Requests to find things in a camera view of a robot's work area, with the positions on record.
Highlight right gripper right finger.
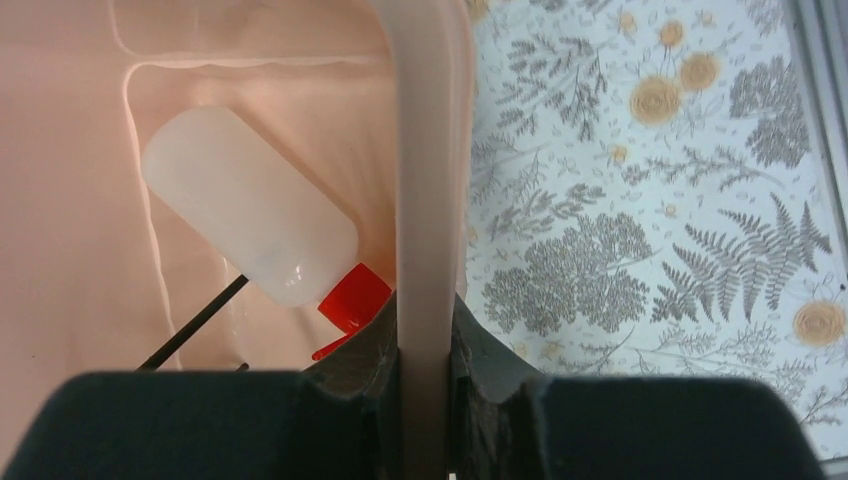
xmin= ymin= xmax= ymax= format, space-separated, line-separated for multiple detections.
xmin=450 ymin=301 xmax=824 ymax=479

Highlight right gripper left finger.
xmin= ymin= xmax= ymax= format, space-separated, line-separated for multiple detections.
xmin=4 ymin=301 xmax=399 ymax=479

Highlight red-capped white wash bottle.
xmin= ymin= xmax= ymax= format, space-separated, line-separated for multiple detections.
xmin=141 ymin=106 xmax=391 ymax=361

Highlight black metal ring tripod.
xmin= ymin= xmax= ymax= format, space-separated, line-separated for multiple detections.
xmin=137 ymin=275 xmax=249 ymax=371

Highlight pink plastic bin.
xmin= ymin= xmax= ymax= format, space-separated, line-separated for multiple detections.
xmin=1 ymin=1 xmax=475 ymax=479

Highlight floral table mat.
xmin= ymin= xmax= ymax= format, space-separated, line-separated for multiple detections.
xmin=466 ymin=1 xmax=847 ymax=460

